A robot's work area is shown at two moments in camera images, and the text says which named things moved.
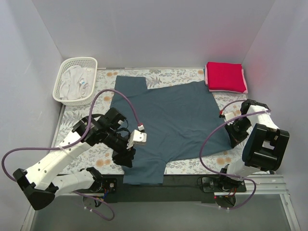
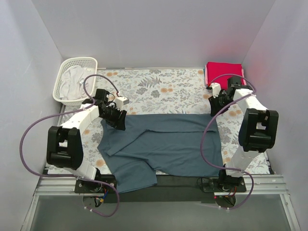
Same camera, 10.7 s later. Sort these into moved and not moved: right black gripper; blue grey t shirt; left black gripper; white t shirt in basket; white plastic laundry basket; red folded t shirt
Moved: left black gripper; right black gripper; blue grey t shirt
Not moved: red folded t shirt; white plastic laundry basket; white t shirt in basket
